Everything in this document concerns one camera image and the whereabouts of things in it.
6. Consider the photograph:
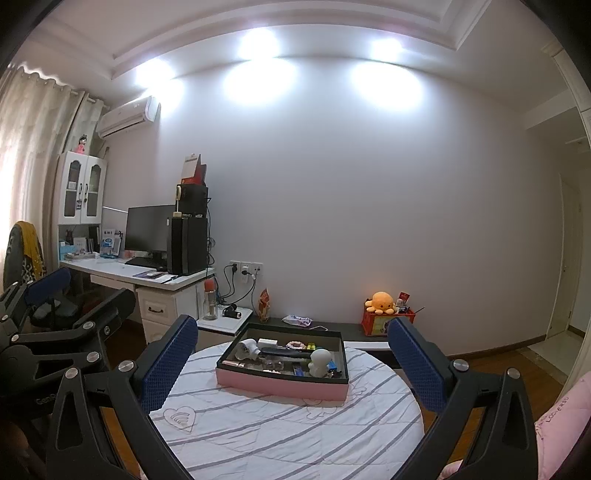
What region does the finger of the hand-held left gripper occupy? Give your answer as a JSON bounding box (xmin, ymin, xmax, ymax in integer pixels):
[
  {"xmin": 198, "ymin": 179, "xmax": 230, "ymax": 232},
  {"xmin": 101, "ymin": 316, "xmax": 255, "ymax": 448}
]
[
  {"xmin": 9, "ymin": 288, "xmax": 137, "ymax": 365},
  {"xmin": 0, "ymin": 267, "xmax": 72, "ymax": 337}
]

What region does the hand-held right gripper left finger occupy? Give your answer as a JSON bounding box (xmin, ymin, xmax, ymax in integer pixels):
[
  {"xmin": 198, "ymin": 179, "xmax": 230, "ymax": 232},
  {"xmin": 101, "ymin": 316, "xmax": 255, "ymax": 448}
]
[{"xmin": 45, "ymin": 315, "xmax": 199, "ymax": 480}]

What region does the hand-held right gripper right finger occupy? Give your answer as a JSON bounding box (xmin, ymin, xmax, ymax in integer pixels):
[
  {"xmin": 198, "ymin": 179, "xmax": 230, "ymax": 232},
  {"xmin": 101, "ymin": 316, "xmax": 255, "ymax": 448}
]
[{"xmin": 387, "ymin": 318, "xmax": 540, "ymax": 480}]

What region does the pink storage box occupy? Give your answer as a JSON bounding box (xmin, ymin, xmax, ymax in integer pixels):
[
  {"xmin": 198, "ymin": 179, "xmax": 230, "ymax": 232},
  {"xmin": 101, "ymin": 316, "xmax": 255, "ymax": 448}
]
[{"xmin": 216, "ymin": 322, "xmax": 349, "ymax": 402}]

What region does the black cylindrical tool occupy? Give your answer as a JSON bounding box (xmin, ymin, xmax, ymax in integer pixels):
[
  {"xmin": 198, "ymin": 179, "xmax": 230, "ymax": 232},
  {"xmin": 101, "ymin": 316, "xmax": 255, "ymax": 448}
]
[{"xmin": 259, "ymin": 347, "xmax": 312, "ymax": 361}]

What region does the black office chair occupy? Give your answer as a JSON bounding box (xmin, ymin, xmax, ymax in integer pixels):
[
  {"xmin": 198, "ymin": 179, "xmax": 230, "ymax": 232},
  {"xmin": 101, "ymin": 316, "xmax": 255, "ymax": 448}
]
[{"xmin": 2, "ymin": 220, "xmax": 93, "ymax": 330}]

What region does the white desk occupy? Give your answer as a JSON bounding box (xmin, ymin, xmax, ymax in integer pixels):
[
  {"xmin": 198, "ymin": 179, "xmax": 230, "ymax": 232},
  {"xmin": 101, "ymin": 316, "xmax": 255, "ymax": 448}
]
[{"xmin": 59, "ymin": 258, "xmax": 217, "ymax": 344}]

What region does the red printed box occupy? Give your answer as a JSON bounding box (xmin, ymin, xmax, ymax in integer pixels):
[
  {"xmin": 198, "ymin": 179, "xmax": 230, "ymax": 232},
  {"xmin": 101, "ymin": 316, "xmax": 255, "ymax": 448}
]
[{"xmin": 361, "ymin": 310, "xmax": 416, "ymax": 337}]

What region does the blue white printed box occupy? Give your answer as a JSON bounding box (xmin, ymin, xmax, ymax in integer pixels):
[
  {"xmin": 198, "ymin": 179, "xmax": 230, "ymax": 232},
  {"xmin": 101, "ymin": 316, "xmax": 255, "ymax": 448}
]
[{"xmin": 102, "ymin": 228, "xmax": 123, "ymax": 258}]

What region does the orange octopus plush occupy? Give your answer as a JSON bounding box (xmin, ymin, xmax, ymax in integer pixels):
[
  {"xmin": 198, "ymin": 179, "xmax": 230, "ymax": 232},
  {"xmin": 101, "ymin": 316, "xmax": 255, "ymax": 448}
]
[{"xmin": 365, "ymin": 292, "xmax": 399, "ymax": 315}]

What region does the orange cap water bottle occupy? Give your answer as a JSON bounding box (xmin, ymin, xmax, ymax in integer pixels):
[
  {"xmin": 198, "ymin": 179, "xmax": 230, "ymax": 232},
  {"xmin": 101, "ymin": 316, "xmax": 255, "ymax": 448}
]
[{"xmin": 203, "ymin": 278, "xmax": 219, "ymax": 321}]

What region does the black monitor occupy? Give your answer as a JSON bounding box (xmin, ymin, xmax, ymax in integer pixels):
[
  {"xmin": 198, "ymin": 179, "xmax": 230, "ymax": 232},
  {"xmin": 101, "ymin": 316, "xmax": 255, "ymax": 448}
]
[{"xmin": 124, "ymin": 204, "xmax": 177, "ymax": 266}]

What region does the black computer tower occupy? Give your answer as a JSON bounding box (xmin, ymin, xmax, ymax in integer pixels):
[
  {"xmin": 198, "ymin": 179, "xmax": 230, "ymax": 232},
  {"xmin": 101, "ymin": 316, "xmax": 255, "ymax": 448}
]
[{"xmin": 167, "ymin": 216, "xmax": 209, "ymax": 277}]

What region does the white round figurine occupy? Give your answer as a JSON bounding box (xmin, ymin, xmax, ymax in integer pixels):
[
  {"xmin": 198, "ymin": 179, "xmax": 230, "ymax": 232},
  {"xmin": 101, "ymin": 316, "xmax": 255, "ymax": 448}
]
[{"xmin": 308, "ymin": 348, "xmax": 332, "ymax": 378}]

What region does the white glass-door cabinet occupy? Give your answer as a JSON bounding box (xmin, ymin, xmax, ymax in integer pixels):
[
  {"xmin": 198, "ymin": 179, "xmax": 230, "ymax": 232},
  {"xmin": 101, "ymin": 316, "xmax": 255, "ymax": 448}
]
[{"xmin": 58, "ymin": 151, "xmax": 109, "ymax": 227}]

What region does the black speaker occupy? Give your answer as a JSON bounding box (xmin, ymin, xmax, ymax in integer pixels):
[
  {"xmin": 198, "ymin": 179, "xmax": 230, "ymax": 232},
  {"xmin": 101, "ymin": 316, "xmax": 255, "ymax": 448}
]
[{"xmin": 177, "ymin": 184, "xmax": 209, "ymax": 217}]

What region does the beige curtain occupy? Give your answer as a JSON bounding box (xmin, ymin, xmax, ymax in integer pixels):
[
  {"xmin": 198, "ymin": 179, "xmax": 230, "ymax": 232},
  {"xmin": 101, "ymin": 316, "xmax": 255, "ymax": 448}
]
[{"xmin": 0, "ymin": 65, "xmax": 107, "ymax": 278}]

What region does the red white paper bag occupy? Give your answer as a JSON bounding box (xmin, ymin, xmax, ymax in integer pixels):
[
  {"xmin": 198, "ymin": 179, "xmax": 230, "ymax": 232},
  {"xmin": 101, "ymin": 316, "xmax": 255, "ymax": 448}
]
[{"xmin": 181, "ymin": 154, "xmax": 208, "ymax": 186}]

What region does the pink pillow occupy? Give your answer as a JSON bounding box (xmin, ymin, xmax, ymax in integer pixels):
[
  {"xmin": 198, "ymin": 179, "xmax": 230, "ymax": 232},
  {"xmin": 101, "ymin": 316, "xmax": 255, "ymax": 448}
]
[{"xmin": 441, "ymin": 371, "xmax": 591, "ymax": 480}]

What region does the white door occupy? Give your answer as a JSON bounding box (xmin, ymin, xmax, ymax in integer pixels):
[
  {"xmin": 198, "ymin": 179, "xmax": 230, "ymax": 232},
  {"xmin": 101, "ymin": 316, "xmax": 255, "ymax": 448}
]
[{"xmin": 545, "ymin": 173, "xmax": 585, "ymax": 342}]

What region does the white air conditioner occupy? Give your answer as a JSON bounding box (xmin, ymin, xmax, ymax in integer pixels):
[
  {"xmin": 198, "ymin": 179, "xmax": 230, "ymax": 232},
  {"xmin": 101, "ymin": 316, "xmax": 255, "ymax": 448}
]
[{"xmin": 96, "ymin": 95, "xmax": 161, "ymax": 139}]

